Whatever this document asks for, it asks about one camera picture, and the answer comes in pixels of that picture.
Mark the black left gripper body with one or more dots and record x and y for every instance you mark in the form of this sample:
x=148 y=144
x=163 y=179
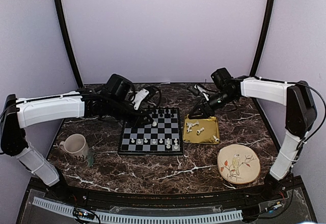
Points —
x=117 y=108

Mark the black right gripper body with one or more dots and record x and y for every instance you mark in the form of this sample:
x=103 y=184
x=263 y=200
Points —
x=210 y=110

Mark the white chess piece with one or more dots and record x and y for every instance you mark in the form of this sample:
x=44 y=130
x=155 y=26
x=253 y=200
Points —
x=216 y=139

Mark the black grey chess board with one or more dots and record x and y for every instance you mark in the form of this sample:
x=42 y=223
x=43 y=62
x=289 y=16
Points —
x=168 y=126

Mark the white chess knight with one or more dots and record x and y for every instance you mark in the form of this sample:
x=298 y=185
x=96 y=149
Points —
x=168 y=146

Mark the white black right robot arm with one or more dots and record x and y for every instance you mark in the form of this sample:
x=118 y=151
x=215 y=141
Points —
x=296 y=97

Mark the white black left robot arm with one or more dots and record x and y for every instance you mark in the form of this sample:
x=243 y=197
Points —
x=19 y=114

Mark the pile of white chess pieces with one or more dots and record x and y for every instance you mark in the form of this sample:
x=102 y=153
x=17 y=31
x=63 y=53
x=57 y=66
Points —
x=194 y=127

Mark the gold metal tray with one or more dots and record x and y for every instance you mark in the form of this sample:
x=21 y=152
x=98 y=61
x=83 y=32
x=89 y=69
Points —
x=211 y=126

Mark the beige ceramic mug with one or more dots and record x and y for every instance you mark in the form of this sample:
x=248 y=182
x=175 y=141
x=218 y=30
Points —
x=77 y=146

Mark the beige bird painted plate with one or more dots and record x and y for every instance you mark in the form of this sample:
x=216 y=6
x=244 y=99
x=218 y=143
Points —
x=238 y=164

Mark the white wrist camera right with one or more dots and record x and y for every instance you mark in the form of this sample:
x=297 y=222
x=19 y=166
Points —
x=199 y=91

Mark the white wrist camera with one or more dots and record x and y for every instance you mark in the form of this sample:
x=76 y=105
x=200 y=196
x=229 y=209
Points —
x=199 y=91
x=139 y=97

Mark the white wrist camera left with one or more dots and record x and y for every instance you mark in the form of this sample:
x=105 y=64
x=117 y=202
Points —
x=139 y=97

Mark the right black frame post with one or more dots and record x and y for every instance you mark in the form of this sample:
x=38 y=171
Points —
x=262 y=37

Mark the black frame post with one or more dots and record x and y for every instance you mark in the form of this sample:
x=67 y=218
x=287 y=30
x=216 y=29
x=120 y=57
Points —
x=67 y=42
x=262 y=37

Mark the white slotted cable duct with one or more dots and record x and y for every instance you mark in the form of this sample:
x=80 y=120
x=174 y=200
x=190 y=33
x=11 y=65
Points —
x=138 y=215

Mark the left black frame post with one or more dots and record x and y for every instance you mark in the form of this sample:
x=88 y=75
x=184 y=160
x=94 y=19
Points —
x=67 y=42

